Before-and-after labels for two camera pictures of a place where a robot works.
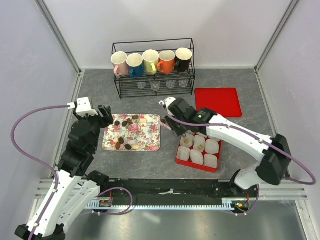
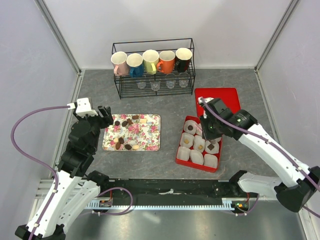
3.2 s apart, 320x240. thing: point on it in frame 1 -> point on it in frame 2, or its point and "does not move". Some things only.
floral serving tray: (133, 132) does not move
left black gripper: (107, 112) does not move
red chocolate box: (198, 150) does not move
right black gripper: (179, 132) -> (207, 134)
